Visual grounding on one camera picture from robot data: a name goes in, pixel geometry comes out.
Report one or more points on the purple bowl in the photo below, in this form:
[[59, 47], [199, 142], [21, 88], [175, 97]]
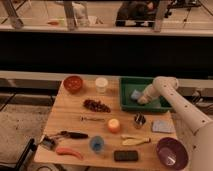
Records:
[[172, 154]]

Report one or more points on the person in background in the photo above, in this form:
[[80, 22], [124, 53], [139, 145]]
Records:
[[138, 11]]

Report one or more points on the white cup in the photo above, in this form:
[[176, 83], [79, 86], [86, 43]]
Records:
[[101, 84]]

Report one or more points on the orange round fruit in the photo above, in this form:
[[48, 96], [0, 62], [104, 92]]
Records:
[[113, 125]]

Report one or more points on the blue sponge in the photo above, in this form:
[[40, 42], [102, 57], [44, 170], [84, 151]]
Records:
[[135, 95]]

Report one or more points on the blue cup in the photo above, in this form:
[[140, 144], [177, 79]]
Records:
[[96, 143]]

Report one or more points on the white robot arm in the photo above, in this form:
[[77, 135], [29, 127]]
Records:
[[198, 122]]

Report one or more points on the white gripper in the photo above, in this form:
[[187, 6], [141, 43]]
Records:
[[145, 98]]

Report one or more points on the black chair frame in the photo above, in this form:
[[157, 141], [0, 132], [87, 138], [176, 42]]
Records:
[[29, 147]]

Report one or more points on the yellow banana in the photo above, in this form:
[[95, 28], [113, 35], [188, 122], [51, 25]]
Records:
[[131, 140]]

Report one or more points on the green plastic tray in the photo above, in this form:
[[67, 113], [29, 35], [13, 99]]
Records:
[[126, 87]]

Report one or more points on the black rectangular block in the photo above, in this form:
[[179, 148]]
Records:
[[125, 155]]

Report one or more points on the bunch of dark grapes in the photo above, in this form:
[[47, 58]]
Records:
[[96, 106]]

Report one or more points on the metal clip tool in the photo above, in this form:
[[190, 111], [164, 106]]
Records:
[[48, 143]]

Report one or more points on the black handled brush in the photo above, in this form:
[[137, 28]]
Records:
[[72, 135]]

